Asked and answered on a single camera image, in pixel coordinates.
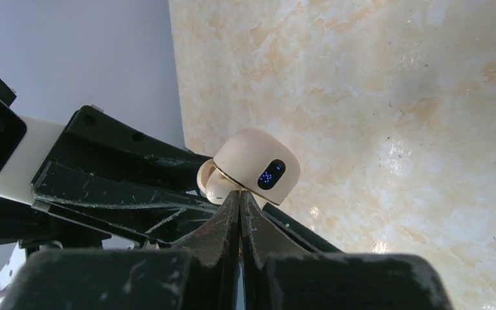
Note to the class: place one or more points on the cream earbud charging case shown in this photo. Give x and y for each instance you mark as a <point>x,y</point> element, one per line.
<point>250,160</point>

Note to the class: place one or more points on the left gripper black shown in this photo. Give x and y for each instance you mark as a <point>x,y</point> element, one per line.
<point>103,178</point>

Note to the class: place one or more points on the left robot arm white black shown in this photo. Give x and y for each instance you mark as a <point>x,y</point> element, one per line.
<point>4,274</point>

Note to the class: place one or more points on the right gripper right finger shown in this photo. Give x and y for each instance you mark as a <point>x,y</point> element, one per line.
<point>281,274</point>

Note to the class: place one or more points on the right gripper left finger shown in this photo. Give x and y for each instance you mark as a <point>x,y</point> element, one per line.
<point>197,272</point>

